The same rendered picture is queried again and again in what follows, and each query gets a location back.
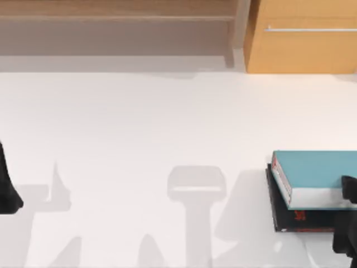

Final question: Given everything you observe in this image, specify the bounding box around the light blue book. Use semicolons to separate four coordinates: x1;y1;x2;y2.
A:
271;150;357;210

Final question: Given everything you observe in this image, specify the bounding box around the black book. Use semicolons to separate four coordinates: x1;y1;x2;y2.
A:
265;162;336;233

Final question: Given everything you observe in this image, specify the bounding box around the wooden cupboard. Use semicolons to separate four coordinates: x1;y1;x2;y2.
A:
243;0;357;75

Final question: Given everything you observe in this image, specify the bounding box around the open wooden shelf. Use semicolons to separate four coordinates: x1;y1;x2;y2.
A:
0;0;252;69

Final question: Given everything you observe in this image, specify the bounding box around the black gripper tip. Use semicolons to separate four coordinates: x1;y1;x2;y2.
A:
0;141;24;216

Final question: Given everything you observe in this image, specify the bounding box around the long metal handle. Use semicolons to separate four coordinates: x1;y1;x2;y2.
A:
264;25;357;33

